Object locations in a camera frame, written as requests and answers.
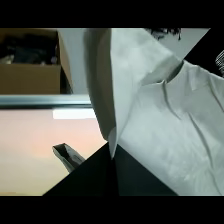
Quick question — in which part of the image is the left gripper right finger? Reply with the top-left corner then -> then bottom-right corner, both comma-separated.
114,144 -> 178,197

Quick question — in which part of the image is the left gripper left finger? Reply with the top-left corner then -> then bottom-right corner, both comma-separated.
43,142 -> 120,197

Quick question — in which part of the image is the white long-sleeved shirt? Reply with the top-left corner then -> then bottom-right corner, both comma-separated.
83,27 -> 224,197

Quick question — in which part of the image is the heap of clothes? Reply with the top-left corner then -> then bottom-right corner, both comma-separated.
0,33 -> 60,66

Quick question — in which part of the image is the brown cardboard box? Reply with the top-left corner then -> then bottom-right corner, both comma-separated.
0,27 -> 74,96

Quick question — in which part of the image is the silver frame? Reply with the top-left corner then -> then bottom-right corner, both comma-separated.
0,94 -> 93,110

